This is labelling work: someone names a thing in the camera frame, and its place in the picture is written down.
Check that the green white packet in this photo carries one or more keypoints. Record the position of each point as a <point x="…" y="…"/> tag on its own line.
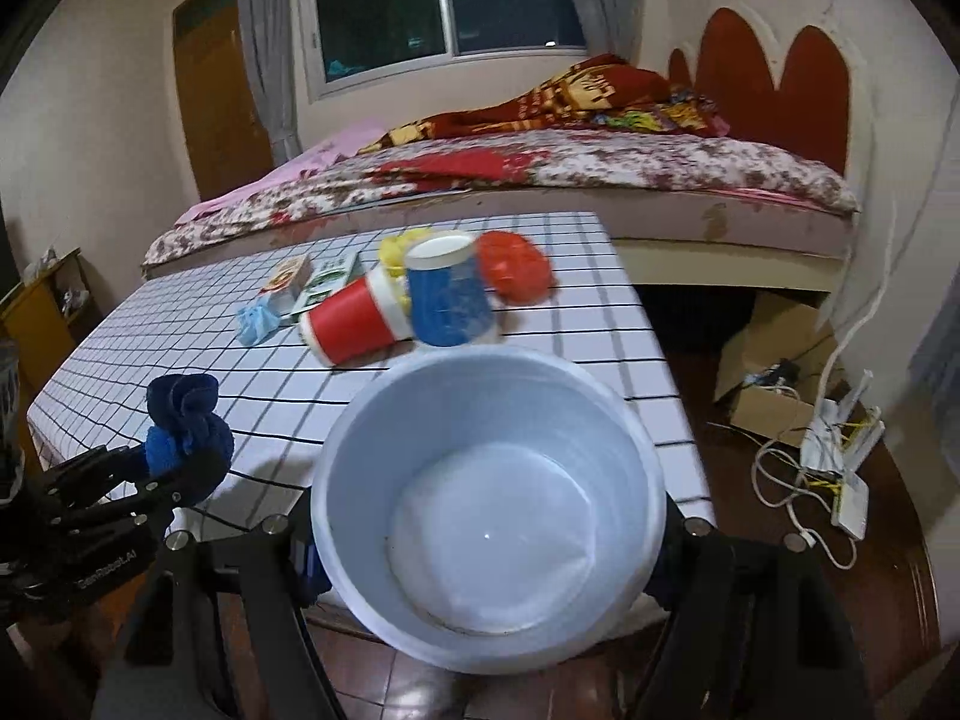
<point x="334" y="277"/>

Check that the window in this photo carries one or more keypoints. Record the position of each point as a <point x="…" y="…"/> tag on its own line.
<point x="450" y="0"/>

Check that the grey curtain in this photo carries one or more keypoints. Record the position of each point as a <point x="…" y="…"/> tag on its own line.
<point x="600" y="0"/>
<point x="270" y="52"/>

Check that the white plastic bucket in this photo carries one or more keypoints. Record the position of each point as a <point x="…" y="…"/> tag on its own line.
<point x="495" y="510"/>

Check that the floral bedsheet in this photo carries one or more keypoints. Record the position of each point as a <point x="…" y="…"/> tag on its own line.
<point x="637" y="157"/>

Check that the wooden door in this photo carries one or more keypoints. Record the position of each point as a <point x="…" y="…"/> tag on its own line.
<point x="217" y="90"/>

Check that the bed with red headboard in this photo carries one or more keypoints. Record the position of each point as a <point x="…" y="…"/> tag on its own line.
<point x="810" y="90"/>

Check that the yellow towel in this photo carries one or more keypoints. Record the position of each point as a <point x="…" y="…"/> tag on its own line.
<point x="394" y="249"/>

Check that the dark blue cloth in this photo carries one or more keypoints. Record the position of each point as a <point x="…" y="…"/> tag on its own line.
<point x="184" y="401"/>

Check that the red plastic lid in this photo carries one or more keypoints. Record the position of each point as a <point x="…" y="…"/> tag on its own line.
<point x="517" y="266"/>

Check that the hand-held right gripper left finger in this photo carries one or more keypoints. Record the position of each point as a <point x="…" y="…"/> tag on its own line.
<point x="304" y="566"/>

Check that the red patterned blanket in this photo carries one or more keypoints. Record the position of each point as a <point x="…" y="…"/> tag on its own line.
<point x="585" y="94"/>

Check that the blue face mask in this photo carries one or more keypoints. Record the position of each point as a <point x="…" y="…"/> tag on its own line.
<point x="262" y="322"/>

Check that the blue paper cup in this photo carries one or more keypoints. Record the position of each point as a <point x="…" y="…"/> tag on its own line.
<point x="450" y="300"/>

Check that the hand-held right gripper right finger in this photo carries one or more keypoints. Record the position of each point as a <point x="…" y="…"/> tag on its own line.
<point x="697" y="562"/>

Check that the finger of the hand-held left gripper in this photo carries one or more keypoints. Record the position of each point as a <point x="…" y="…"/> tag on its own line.
<point x="199" y="476"/>
<point x="163" y="451"/>

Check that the cardboard box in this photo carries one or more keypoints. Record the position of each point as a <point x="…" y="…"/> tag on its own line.
<point x="772" y="412"/>

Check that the pink sheet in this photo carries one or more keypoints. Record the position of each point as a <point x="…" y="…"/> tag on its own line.
<point x="300" y="161"/>

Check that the red paper cup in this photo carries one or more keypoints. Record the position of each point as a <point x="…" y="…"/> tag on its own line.
<point x="352" y="322"/>

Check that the small carton box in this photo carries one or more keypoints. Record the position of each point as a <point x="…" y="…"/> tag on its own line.
<point x="289" y="277"/>

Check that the wooden shelf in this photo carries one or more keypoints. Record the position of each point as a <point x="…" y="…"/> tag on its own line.
<point x="37" y="322"/>

